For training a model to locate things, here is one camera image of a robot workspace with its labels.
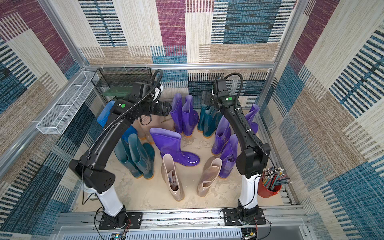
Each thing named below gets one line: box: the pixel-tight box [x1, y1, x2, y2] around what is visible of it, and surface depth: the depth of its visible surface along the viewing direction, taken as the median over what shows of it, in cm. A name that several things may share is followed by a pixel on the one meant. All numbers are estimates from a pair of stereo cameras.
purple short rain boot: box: [149, 127, 200, 167], surface depth 83 cm
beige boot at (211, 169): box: [196, 156, 223, 197], surface depth 65 cm
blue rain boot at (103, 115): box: [96, 100, 116, 128], surface depth 85 cm
